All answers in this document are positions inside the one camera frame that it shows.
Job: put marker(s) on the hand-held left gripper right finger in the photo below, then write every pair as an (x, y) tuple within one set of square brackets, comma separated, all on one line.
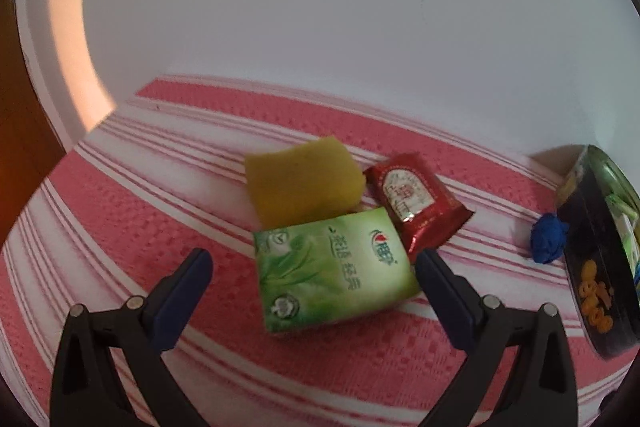
[(450, 297)]

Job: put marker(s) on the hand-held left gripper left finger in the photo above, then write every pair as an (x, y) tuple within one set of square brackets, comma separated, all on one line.
[(175, 302)]

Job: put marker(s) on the round metal tin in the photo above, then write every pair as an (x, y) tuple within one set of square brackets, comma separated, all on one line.
[(585, 237)]

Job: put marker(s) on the red striped cloth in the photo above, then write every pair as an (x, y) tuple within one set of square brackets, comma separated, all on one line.
[(125, 217)]

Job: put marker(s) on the red snack packet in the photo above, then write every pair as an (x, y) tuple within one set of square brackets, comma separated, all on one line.
[(415, 202)]

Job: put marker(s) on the blue crumpled cloth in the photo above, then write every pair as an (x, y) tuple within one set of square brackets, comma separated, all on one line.
[(547, 239)]

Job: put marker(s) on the yellow sponge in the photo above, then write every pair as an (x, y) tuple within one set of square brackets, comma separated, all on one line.
[(300, 179)]

